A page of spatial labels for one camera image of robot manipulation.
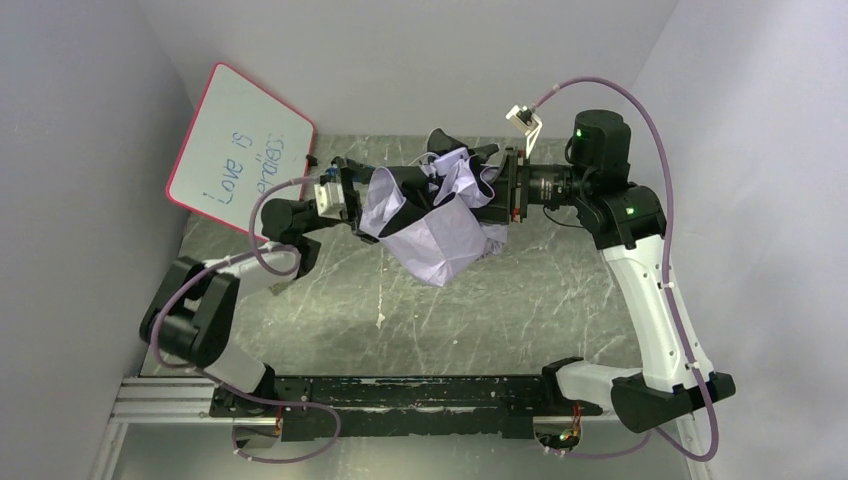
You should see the black and lavender umbrella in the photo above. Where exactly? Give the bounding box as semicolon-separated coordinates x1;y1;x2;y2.
358;128;508;287

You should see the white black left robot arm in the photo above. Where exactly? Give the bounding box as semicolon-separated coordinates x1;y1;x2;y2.
139;157;375;402

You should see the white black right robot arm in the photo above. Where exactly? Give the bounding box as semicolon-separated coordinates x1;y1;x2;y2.
476;106;736;433

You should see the pink framed whiteboard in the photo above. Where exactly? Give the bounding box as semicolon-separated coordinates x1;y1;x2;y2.
165;62;316;232

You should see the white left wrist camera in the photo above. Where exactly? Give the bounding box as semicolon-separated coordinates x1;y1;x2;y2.
313;182;346;220

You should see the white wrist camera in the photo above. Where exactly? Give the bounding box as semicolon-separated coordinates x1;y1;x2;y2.
505;105;543;158
313;182;346;220

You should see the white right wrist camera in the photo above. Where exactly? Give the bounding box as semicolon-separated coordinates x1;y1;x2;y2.
505;105;543;158

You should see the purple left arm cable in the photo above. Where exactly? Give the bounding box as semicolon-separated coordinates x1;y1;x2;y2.
148;176;343;465

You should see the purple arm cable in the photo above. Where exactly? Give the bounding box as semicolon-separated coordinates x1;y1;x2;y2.
148;176;343;465
529;76;721;463

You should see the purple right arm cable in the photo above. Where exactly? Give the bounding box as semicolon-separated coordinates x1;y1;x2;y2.
529;76;721;463

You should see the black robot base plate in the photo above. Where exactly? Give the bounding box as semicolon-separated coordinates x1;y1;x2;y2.
209;374;603;442

